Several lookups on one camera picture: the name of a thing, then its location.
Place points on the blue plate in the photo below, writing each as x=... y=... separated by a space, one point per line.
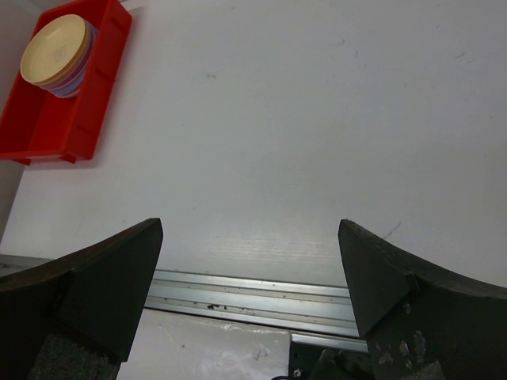
x=70 y=89

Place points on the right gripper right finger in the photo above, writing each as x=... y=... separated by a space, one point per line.
x=419 y=320

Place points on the red plastic bin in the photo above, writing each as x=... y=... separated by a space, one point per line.
x=36 y=125

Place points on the aluminium rail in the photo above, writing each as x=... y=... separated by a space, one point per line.
x=314 y=314

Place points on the yellow plate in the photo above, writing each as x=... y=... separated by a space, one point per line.
x=76 y=68
x=53 y=48

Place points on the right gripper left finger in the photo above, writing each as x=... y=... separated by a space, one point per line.
x=76 y=317

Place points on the white taped cover panel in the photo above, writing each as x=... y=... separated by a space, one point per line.
x=177 y=346

